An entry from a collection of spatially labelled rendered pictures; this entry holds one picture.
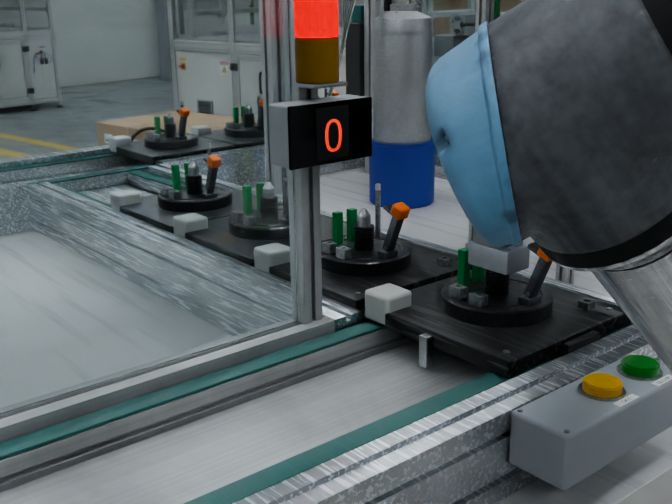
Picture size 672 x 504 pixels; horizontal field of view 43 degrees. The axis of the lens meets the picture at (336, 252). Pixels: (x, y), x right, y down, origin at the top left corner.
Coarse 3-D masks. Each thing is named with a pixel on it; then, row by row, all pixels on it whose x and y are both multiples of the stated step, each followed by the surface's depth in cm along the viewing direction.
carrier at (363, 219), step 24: (336, 216) 129; (360, 216) 126; (336, 240) 130; (360, 240) 127; (384, 240) 133; (336, 264) 123; (360, 264) 122; (384, 264) 123; (408, 264) 126; (432, 264) 127; (456, 264) 127; (336, 288) 118; (360, 288) 118; (408, 288) 119
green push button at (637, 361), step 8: (624, 360) 94; (632, 360) 94; (640, 360) 94; (648, 360) 94; (624, 368) 93; (632, 368) 92; (640, 368) 92; (648, 368) 92; (656, 368) 92; (640, 376) 92; (648, 376) 92
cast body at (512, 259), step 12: (480, 240) 107; (468, 252) 109; (480, 252) 108; (492, 252) 106; (504, 252) 104; (516, 252) 105; (528, 252) 107; (480, 264) 108; (492, 264) 106; (504, 264) 105; (516, 264) 106; (528, 264) 107
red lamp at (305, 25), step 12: (300, 0) 94; (312, 0) 94; (324, 0) 94; (336, 0) 95; (300, 12) 95; (312, 12) 94; (324, 12) 94; (336, 12) 96; (300, 24) 95; (312, 24) 95; (324, 24) 95; (336, 24) 96; (300, 36) 96; (312, 36) 95; (324, 36) 95; (336, 36) 97
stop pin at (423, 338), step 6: (420, 336) 103; (426, 336) 102; (432, 336) 103; (420, 342) 103; (426, 342) 102; (432, 342) 103; (420, 348) 103; (426, 348) 102; (432, 348) 103; (420, 354) 103; (426, 354) 103; (432, 354) 103; (420, 360) 104; (426, 360) 103; (432, 360) 103; (426, 366) 103
